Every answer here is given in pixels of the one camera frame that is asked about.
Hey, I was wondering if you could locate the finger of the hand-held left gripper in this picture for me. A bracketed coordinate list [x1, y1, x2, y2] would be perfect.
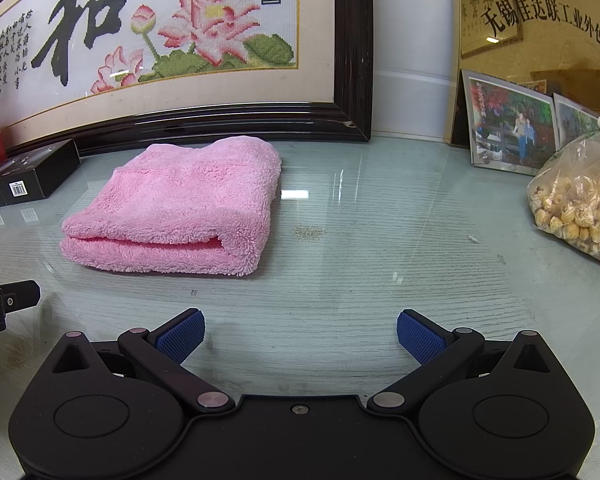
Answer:
[0, 280, 42, 333]

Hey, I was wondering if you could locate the plastic bag of popcorn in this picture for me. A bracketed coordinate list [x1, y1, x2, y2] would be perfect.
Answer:
[526, 114, 600, 272]

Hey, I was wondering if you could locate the gold plaque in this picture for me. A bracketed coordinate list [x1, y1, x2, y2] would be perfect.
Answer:
[450, 0, 600, 148]

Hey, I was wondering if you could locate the framed lotus cross-stitch picture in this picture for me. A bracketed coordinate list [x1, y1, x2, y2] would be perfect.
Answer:
[0, 0, 374, 158]

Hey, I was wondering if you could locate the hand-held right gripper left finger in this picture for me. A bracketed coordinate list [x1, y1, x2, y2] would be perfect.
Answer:
[52, 307, 236, 415]

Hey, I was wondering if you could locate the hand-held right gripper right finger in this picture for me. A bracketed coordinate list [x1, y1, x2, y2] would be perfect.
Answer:
[365, 308, 551, 415]

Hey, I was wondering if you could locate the pink towel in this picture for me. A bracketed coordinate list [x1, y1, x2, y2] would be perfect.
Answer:
[60, 138, 283, 278]

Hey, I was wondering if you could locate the large framed photo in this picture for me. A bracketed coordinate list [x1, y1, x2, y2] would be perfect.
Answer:
[461, 69, 556, 176]

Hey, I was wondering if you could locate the small framed photo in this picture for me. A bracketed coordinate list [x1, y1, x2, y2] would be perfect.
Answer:
[552, 92, 600, 153]

